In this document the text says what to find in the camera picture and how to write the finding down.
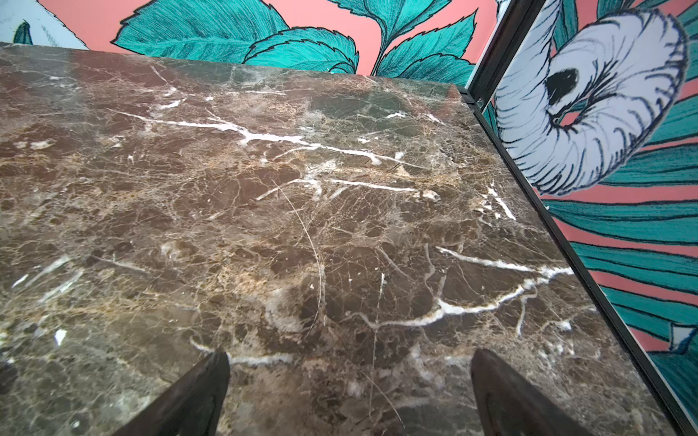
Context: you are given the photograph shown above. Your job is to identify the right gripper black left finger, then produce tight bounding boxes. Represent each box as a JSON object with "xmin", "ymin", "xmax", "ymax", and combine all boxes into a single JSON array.
[{"xmin": 114, "ymin": 349, "xmax": 230, "ymax": 436}]

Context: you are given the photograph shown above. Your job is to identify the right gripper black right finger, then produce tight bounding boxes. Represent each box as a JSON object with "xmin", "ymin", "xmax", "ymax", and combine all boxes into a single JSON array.
[{"xmin": 471, "ymin": 349, "xmax": 590, "ymax": 435}]

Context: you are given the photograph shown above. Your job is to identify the black enclosure frame post right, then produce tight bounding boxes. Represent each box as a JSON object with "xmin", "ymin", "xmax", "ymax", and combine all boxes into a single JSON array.
[{"xmin": 462, "ymin": 0, "xmax": 545, "ymax": 109}]

